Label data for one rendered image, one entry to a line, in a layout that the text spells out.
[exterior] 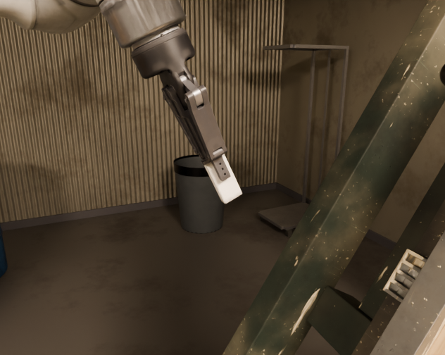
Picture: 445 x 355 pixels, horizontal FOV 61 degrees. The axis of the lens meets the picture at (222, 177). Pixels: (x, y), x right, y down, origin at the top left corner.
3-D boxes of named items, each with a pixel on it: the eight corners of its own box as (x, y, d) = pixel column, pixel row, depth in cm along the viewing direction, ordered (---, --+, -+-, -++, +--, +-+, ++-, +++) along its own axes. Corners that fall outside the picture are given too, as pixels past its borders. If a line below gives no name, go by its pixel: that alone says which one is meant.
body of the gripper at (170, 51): (191, 19, 44) (224, 94, 47) (174, 30, 51) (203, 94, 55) (134, 46, 42) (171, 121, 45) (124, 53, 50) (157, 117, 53)
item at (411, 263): (393, 295, 57) (382, 289, 55) (418, 255, 56) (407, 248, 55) (416, 310, 53) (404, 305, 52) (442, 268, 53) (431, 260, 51)
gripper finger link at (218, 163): (213, 143, 51) (221, 146, 49) (228, 175, 53) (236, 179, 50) (204, 148, 51) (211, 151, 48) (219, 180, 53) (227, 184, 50)
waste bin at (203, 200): (224, 213, 409) (224, 153, 389) (232, 234, 359) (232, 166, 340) (174, 216, 401) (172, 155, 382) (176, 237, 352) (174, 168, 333)
